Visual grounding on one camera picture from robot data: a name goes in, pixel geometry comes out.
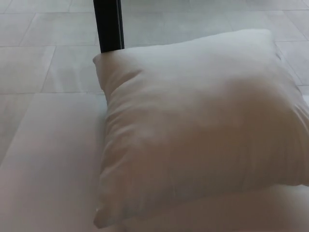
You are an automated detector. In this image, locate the white square pillow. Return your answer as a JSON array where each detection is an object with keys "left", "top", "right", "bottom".
[{"left": 93, "top": 29, "right": 309, "bottom": 229}]

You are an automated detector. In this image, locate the black metal post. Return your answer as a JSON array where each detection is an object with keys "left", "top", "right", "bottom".
[{"left": 93, "top": 0, "right": 125, "bottom": 54}]

